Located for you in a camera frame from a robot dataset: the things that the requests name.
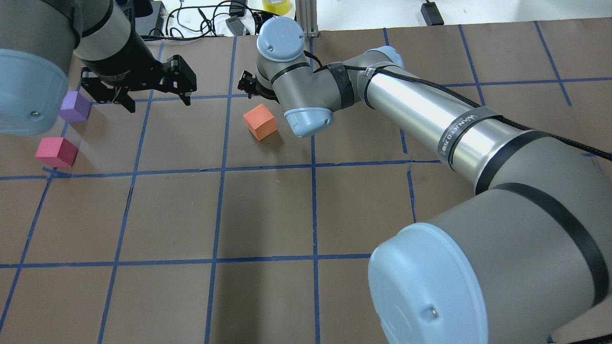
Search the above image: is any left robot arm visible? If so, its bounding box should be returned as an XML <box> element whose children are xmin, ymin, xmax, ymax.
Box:
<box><xmin>0</xmin><ymin>0</ymin><xmax>197</xmax><ymax>136</ymax></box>

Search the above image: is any orange foam block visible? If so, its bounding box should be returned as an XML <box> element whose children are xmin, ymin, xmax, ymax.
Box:
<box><xmin>243</xmin><ymin>104</ymin><xmax>278</xmax><ymax>141</ymax></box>

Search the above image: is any black power adapter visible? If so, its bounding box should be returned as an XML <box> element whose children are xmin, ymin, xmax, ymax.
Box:
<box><xmin>420</xmin><ymin>0</ymin><xmax>445</xmax><ymax>26</ymax></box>

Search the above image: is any aluminium frame post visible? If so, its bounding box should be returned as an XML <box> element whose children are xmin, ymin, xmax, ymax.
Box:
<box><xmin>295</xmin><ymin>0</ymin><xmax>320</xmax><ymax>38</ymax></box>

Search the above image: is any yellow tape roll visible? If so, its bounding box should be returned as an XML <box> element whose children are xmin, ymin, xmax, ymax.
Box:
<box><xmin>262</xmin><ymin>0</ymin><xmax>291</xmax><ymax>16</ymax></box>

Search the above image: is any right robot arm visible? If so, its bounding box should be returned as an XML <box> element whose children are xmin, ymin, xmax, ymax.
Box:
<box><xmin>238</xmin><ymin>17</ymin><xmax>612</xmax><ymax>344</ymax></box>

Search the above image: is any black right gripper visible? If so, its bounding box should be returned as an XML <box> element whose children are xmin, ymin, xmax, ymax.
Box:
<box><xmin>238</xmin><ymin>71</ymin><xmax>278</xmax><ymax>102</ymax></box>

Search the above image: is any purple foam block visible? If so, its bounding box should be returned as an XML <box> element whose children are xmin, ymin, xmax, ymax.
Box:
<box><xmin>59</xmin><ymin>91</ymin><xmax>91</xmax><ymax>123</ymax></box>

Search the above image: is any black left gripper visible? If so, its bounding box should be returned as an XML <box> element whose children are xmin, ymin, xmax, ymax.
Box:
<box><xmin>76</xmin><ymin>34</ymin><xmax>197</xmax><ymax>113</ymax></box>

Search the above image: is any pink foam block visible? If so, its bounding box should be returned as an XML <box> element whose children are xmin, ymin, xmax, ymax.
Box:
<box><xmin>35</xmin><ymin>137</ymin><xmax>79</xmax><ymax>168</ymax></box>

